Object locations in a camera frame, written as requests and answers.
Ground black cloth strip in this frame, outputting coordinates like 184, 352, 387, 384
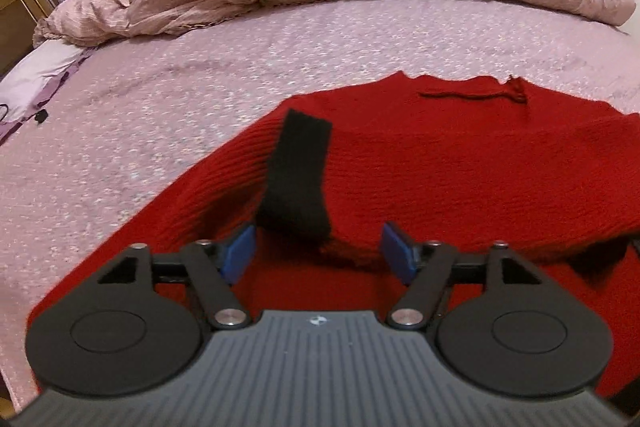
256, 109, 334, 241

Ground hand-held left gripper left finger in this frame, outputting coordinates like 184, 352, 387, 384
95, 224, 258, 333

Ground purple ruffled pillow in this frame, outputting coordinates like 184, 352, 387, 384
0, 0, 151, 144

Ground red knitted sweater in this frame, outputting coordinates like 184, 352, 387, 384
27, 74, 640, 403

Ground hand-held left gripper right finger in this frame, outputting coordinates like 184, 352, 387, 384
380, 222, 546, 333

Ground pink floral bed sheet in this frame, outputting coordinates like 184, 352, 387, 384
0, 0, 640, 408

